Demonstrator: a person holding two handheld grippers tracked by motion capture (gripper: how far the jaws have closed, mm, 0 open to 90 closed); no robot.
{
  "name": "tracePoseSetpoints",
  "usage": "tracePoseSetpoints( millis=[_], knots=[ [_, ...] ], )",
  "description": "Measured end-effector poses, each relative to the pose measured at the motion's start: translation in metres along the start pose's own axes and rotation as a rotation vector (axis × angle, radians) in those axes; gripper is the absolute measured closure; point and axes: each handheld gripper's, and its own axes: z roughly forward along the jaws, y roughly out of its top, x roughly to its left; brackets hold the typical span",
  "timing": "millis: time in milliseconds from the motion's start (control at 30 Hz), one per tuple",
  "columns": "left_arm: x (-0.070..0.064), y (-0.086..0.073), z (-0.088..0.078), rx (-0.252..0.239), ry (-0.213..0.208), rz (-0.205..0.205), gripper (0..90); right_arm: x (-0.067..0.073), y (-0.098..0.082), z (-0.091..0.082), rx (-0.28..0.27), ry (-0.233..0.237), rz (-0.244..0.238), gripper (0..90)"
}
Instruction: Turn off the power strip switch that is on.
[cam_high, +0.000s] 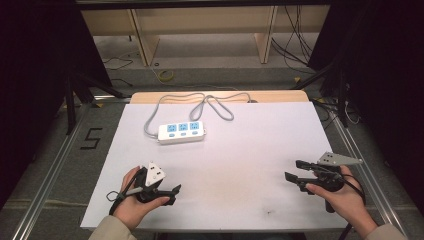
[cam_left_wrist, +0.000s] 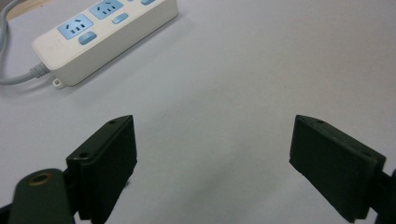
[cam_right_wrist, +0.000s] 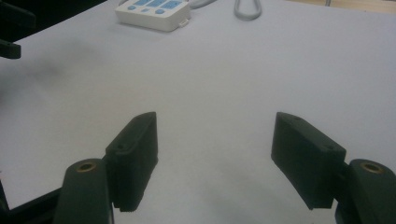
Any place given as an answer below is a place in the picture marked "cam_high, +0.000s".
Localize person's left hand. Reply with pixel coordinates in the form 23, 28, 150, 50
112, 165, 171, 231

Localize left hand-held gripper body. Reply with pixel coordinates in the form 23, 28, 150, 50
134, 161, 168, 204

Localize black curtain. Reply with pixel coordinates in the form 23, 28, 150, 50
307, 0, 424, 216
0, 0, 113, 212

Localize bundle of black floor cables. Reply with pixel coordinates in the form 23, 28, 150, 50
270, 4, 317, 72

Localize yellow tape roll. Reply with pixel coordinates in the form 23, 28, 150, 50
157, 69, 175, 84

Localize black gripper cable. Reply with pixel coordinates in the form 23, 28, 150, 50
335, 171, 367, 240
106, 168, 148, 216

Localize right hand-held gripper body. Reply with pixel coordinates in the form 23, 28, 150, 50
312, 151, 365, 193

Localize person's right hand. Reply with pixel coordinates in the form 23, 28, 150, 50
305, 165, 380, 238

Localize thin black floor cable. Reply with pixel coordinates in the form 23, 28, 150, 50
102, 55, 135, 88

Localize white power strip with cable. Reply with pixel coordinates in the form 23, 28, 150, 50
143, 92, 252, 139

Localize black metal stand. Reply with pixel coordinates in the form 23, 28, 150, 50
292, 59, 352, 129
64, 70, 132, 135

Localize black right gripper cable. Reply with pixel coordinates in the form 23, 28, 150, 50
335, 171, 367, 240

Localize white floor cable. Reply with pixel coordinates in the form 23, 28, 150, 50
343, 99, 362, 126

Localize white power strip blue sockets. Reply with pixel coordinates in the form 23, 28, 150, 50
157, 120, 207, 145

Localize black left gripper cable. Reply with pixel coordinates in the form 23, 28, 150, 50
106, 168, 148, 216

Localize wooden desk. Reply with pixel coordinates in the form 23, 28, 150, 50
75, 0, 332, 67

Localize aluminium floor rail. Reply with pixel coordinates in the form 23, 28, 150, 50
329, 111, 408, 240
10, 102, 92, 240

